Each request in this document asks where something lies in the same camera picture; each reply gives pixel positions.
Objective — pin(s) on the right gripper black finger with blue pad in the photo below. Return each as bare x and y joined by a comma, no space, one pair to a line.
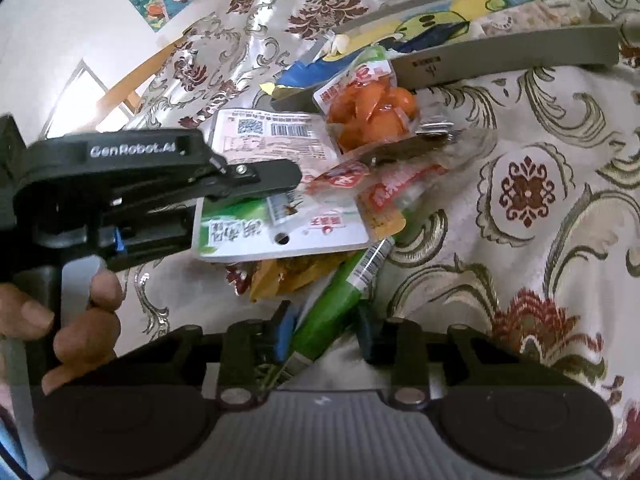
150,237
397,347
253,354

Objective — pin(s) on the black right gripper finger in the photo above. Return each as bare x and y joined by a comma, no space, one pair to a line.
248,181

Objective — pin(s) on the green sausage stick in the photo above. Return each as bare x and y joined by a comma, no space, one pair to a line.
325,321

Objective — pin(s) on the white green tofu snack packet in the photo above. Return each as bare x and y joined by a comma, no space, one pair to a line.
289,224

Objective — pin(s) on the clear packet dark dried snack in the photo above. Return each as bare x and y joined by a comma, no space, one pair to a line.
435,151

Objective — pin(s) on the person's left hand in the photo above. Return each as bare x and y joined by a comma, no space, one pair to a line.
83,345

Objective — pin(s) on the window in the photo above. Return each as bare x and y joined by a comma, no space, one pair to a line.
78,108

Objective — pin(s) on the orange snack bag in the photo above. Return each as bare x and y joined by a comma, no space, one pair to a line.
364,107

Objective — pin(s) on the floral bedspread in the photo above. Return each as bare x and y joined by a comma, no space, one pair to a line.
537,242

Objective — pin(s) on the blue yellow painted paper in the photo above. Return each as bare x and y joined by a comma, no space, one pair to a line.
401,29

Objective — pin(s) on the rice cracker packet in tray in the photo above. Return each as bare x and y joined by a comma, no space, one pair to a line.
531,17

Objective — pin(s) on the grey tray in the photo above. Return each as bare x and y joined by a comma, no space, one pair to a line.
593,43

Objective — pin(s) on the wooden bed frame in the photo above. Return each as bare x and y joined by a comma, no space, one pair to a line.
125,91

